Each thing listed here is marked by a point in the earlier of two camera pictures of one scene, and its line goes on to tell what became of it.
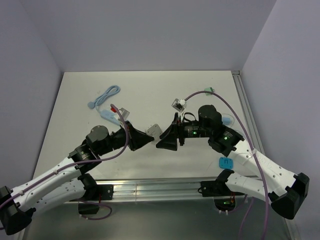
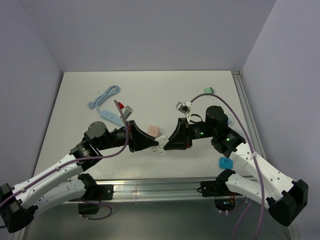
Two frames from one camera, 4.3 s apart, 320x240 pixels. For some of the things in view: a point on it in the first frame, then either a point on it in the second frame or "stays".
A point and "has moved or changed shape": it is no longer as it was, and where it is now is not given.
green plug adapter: (209, 89) stays
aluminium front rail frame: (149, 189) stays
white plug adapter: (154, 130) has moved or changed shape
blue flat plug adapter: (225, 163) stays
